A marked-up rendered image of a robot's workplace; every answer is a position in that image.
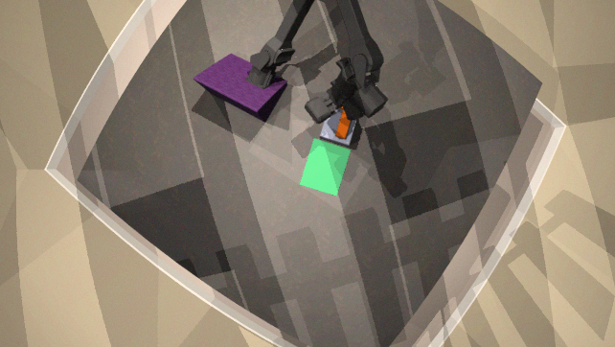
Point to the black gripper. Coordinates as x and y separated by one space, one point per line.
320 109

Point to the orange l-shaped part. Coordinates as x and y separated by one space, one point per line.
343 125

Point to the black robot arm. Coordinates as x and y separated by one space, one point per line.
365 56

